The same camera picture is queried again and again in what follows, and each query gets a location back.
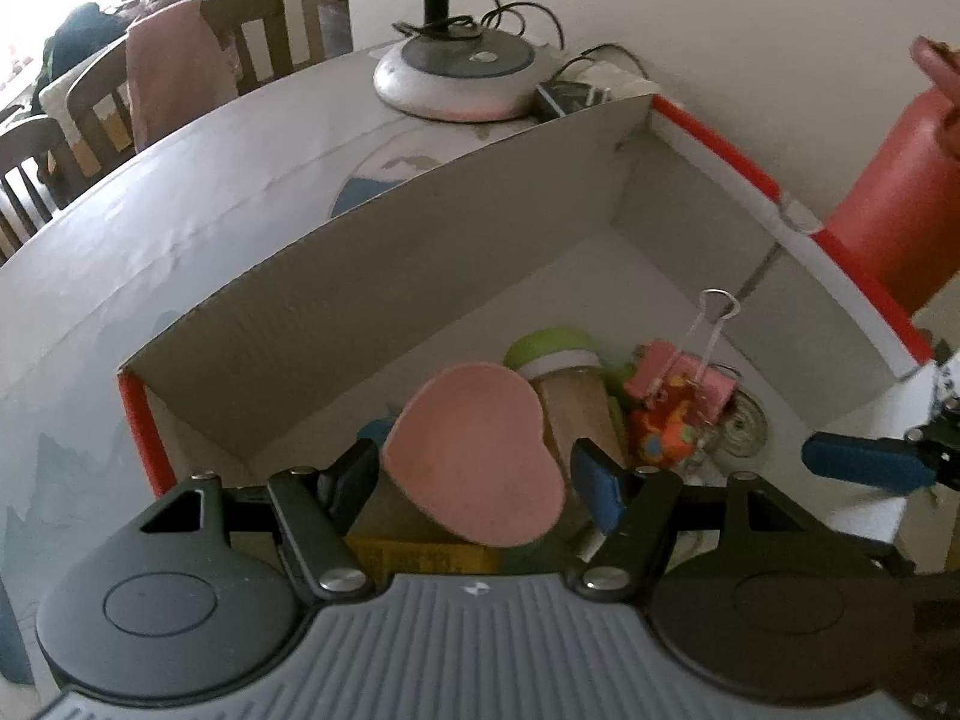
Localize sofa with clothes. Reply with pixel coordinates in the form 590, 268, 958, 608
29, 0, 232, 91

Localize white red cardboard box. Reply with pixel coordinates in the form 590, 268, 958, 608
119, 98, 958, 571

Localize black lamp cable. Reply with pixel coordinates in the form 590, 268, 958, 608
392, 0, 651, 85

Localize clear jar green lid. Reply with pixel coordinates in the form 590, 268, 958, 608
503, 325, 626, 476

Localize pink cloth on chair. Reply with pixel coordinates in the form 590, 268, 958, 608
125, 0, 239, 153

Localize red binder clip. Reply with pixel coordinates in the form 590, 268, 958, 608
623, 288, 740, 422

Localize pink heart-shaped dish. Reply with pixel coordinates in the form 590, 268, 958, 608
382, 362, 566, 548

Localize desk lamp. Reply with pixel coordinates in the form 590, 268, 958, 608
373, 0, 565, 124

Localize wooden chair with cloth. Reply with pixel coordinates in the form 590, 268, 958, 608
2, 0, 293, 259

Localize orange keychain toy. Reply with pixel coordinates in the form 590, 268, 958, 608
626, 374, 704, 468

